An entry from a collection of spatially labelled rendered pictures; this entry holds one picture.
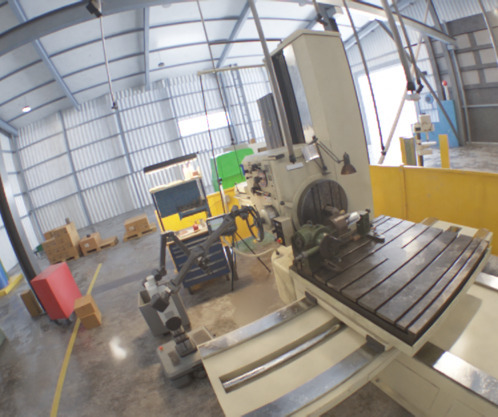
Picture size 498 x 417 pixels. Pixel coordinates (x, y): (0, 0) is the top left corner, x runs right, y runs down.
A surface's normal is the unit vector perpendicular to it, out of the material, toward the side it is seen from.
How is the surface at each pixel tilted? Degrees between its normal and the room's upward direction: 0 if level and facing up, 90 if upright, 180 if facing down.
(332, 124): 90
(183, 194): 90
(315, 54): 90
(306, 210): 90
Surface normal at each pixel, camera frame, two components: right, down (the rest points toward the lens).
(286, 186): 0.39, 0.15
